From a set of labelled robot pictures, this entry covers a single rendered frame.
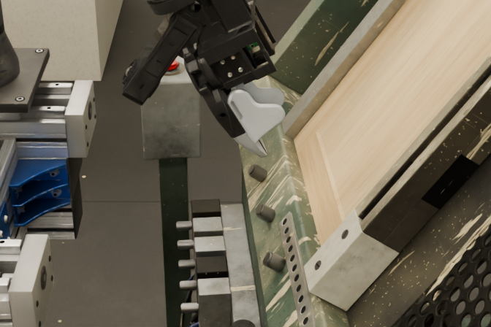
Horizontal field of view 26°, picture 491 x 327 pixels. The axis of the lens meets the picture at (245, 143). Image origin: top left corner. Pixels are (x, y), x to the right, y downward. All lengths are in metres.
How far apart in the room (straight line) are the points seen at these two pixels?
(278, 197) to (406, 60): 0.32
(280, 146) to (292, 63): 0.29
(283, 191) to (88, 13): 2.34
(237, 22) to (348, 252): 0.57
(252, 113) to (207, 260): 0.83
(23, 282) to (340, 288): 0.45
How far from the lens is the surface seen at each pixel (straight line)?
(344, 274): 1.55
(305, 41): 2.17
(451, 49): 1.69
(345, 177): 1.75
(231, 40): 1.04
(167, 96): 2.13
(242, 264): 1.92
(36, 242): 1.57
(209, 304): 1.83
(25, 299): 1.49
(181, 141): 2.18
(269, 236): 1.81
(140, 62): 1.09
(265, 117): 1.09
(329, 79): 1.94
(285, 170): 1.88
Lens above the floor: 1.89
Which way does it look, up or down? 30 degrees down
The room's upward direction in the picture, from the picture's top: straight up
